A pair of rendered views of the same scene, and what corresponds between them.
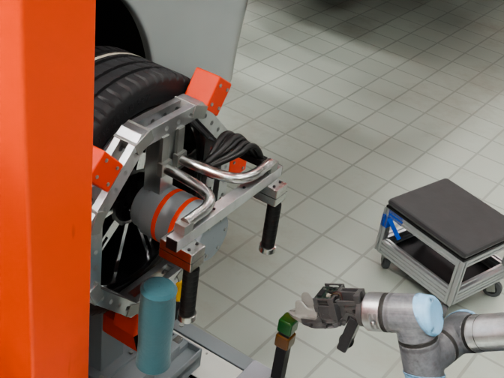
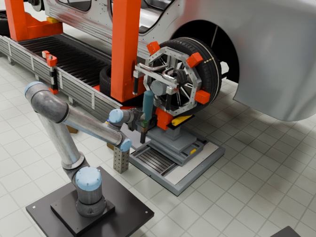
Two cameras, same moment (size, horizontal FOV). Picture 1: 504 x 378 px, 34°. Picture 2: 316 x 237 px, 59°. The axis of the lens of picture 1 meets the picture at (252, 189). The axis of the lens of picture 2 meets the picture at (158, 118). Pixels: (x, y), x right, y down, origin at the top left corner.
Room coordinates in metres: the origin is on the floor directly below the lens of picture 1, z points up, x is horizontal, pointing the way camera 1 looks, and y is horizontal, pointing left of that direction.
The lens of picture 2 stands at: (1.87, -1.89, 1.87)
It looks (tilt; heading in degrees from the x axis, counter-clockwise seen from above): 33 degrees down; 97
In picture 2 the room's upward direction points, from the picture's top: 8 degrees clockwise
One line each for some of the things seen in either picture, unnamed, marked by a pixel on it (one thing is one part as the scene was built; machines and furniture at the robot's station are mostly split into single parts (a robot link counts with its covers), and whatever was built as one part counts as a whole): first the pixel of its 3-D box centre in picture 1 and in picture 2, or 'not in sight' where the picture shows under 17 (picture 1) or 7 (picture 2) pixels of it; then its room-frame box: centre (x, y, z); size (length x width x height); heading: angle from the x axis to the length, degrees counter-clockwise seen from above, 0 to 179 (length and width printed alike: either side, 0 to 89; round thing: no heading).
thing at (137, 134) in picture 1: (156, 208); (170, 82); (1.67, 0.23, 0.85); 0.54 x 0.07 x 0.54; 151
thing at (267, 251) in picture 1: (271, 225); (168, 101); (1.71, -0.06, 0.83); 0.04 x 0.04 x 0.16
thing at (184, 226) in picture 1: (175, 182); (154, 61); (1.53, 0.17, 1.03); 0.19 x 0.18 x 0.11; 61
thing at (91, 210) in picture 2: not in sight; (90, 199); (1.37, -0.75, 0.40); 0.19 x 0.19 x 0.10
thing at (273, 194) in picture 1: (266, 187); (172, 89); (1.72, -0.03, 0.93); 0.09 x 0.05 x 0.05; 61
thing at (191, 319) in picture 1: (189, 291); (136, 85); (1.41, 0.11, 0.83); 0.04 x 0.04 x 0.16
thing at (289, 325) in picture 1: (288, 324); (144, 123); (1.56, -0.14, 0.64); 0.04 x 0.04 x 0.04; 61
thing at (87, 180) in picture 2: not in sight; (88, 183); (1.36, -0.75, 0.54); 0.17 x 0.15 x 0.18; 139
